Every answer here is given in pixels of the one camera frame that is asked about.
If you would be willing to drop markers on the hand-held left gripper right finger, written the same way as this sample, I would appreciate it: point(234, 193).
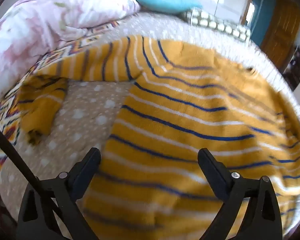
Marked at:
point(215, 177)

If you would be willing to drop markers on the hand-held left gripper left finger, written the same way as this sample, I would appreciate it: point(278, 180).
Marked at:
point(86, 177)

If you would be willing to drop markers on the yellow striped sweater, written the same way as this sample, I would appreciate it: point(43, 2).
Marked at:
point(180, 110)

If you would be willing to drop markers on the beige dotted blanket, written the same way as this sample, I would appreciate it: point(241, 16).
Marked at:
point(90, 110)

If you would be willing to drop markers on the geometric patterned blanket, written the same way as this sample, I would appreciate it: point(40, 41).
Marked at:
point(5, 112)

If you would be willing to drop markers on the dark printed cloth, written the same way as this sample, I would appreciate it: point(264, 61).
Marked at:
point(297, 65)

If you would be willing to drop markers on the green white striped cloth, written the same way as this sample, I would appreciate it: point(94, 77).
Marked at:
point(215, 23)

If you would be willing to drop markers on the wooden door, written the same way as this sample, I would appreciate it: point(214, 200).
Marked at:
point(280, 30)

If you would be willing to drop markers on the pink floral quilt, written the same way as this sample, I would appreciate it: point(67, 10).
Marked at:
point(40, 22)

